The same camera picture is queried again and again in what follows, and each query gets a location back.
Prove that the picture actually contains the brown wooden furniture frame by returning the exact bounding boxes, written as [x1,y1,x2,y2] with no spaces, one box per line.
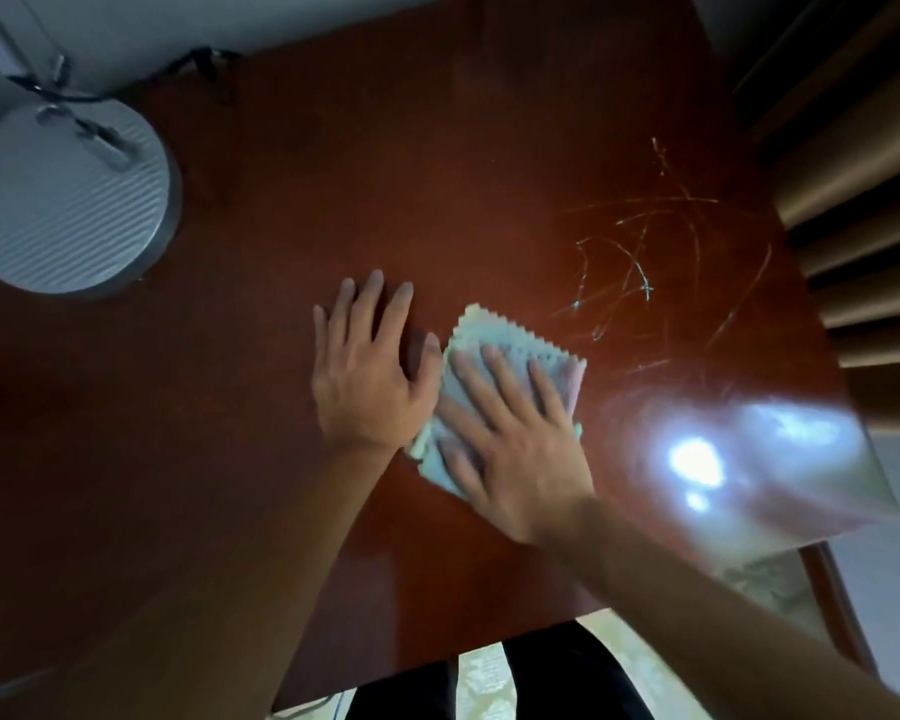
[795,541,883,677]

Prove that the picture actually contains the person's left forearm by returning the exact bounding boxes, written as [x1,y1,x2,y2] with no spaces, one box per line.
[41,438,410,720]

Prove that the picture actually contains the black lamp cable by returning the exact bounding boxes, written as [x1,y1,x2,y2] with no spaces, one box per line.
[7,46,243,106]

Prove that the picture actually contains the person's black trousers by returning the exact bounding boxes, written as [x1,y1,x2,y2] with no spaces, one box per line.
[270,620,650,720]

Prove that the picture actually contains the person's right hand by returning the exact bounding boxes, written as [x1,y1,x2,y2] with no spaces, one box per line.
[433,344,598,546]

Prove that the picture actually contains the person's left hand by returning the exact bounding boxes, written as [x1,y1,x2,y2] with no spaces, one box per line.
[311,269,444,452]

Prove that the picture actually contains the person's right forearm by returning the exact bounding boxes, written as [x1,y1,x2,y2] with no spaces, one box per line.
[525,496,900,720]

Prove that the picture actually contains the brown pleated curtain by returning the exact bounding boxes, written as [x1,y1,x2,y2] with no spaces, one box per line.
[729,0,900,437]

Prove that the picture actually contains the pale zigzag-edged cleaning cloth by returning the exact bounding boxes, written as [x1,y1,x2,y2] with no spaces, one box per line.
[405,303,588,500]

